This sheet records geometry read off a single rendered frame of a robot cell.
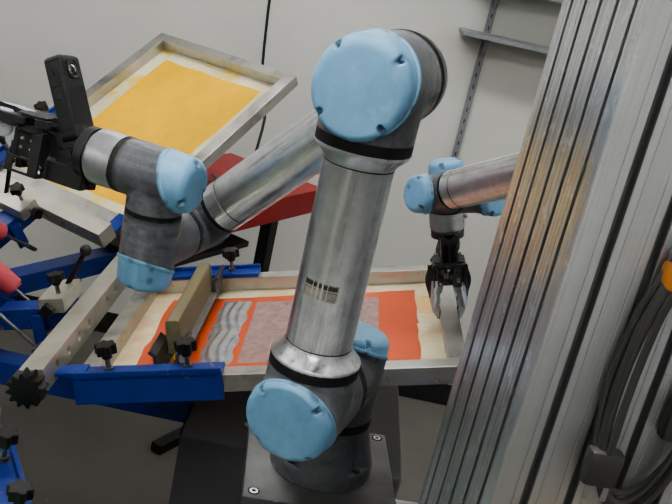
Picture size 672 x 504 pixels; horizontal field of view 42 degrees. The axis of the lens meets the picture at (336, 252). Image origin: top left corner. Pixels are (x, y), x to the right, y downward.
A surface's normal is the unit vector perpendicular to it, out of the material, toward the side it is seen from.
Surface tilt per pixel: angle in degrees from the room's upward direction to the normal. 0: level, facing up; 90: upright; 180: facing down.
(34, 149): 82
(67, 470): 0
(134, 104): 32
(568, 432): 90
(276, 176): 104
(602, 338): 90
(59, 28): 90
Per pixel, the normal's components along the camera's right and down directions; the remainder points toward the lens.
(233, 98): -0.11, -0.69
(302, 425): -0.39, 0.36
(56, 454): 0.21, -0.92
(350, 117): -0.33, 0.12
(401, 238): -0.05, 0.33
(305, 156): -0.16, 0.52
